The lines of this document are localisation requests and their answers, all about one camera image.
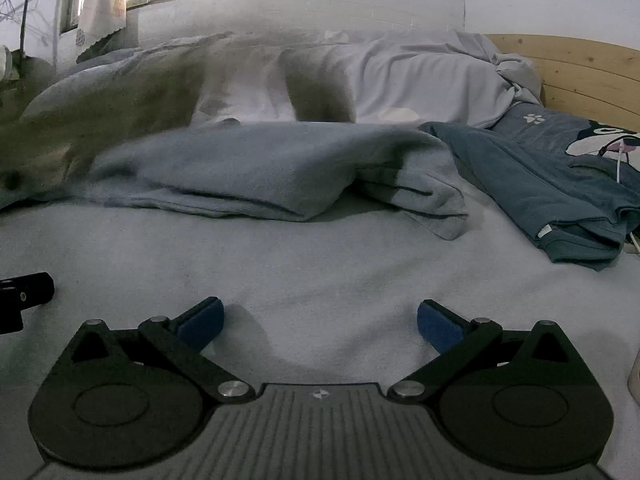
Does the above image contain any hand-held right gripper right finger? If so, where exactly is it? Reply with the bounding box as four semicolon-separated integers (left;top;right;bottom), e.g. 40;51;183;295
387;299;571;403

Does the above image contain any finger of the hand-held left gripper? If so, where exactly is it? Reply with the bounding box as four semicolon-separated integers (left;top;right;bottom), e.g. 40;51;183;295
0;272;55;335

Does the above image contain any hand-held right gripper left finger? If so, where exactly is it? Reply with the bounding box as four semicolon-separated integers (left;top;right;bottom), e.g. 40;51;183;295
70;296;257;404

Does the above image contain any grey sweatshirt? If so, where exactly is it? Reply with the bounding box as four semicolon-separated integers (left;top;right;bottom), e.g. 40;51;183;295
85;122;471;241

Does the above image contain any metal clothes rack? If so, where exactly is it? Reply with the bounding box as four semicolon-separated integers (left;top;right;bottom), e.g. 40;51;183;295
0;0;46;51

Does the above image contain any light blue bed sheet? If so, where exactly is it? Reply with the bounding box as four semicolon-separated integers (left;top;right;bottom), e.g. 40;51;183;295
0;180;640;480

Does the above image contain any teal blue shirt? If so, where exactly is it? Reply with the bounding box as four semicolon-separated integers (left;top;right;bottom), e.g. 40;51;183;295
420;120;633;273

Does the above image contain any beige garment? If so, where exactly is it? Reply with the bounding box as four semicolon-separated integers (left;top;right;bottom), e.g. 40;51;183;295
0;32;358;211

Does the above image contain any blue cartoon print pillow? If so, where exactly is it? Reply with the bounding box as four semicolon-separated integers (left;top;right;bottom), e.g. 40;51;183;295
492;102;640;221

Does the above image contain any light blue printed duvet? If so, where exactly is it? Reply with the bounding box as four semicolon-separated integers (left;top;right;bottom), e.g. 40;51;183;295
22;30;543;131

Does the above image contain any wooden headboard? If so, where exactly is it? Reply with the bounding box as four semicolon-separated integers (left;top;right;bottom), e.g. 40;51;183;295
482;34;640;133

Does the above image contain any beige curtain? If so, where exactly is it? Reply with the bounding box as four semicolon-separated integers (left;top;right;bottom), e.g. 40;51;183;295
75;0;128;48

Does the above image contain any white cable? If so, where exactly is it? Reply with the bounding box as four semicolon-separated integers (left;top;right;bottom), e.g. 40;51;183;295
615;142;640;256

